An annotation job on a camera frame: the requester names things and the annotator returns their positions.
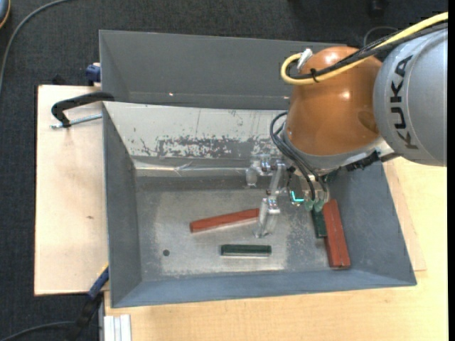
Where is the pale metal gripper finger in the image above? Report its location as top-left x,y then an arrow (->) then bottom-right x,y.
245,156 -> 275,188
252,197 -> 282,239

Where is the dark green flat block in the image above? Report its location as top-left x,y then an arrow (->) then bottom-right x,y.
220,244 -> 273,259
311,204 -> 328,239

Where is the red-brown flat block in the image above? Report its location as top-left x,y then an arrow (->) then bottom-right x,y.
321,199 -> 352,271
189,207 -> 261,234

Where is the grey metal bin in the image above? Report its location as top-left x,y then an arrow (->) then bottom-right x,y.
98,29 -> 417,308

